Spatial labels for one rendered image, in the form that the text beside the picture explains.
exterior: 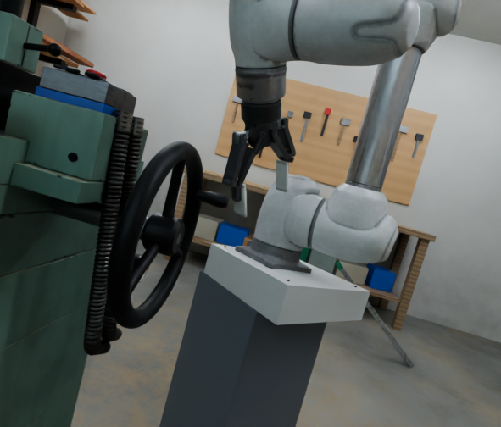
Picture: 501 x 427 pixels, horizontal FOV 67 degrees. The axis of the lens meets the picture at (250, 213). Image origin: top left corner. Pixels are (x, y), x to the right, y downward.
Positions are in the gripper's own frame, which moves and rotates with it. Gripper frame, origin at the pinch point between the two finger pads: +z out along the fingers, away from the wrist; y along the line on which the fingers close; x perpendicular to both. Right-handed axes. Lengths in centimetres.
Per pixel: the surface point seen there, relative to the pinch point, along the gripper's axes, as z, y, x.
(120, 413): 91, 26, -45
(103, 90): -26.4, 28.4, -2.9
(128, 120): -22.3, 26.7, -1.3
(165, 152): -19.2, 26.3, 5.7
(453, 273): 204, -290, 0
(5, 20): -34, 31, -23
